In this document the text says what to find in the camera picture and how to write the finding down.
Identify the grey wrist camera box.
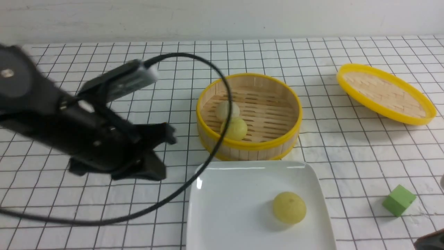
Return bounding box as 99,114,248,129
78,59,159,104

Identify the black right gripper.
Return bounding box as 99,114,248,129
415,229,444,250

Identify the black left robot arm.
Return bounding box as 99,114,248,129
1,45,176,181

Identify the black camera cable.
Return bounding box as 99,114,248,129
0,52,233,226

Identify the bamboo steamer basket yellow rim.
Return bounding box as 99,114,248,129
196,73,303,160

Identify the white steamed bun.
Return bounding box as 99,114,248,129
215,101,240,122

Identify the yellow steamed bun front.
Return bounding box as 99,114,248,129
225,117,248,141

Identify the white grid tablecloth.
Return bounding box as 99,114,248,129
0,35,443,250

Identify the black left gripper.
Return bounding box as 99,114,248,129
59,101,177,181

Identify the green foam cube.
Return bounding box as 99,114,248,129
382,185,416,217

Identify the yellow steamed bun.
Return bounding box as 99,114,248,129
272,192,307,225
225,117,248,141

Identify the bamboo steamer lid yellow rim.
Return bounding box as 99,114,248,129
336,64,437,126

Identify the white square plate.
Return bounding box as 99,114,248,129
187,160,337,250

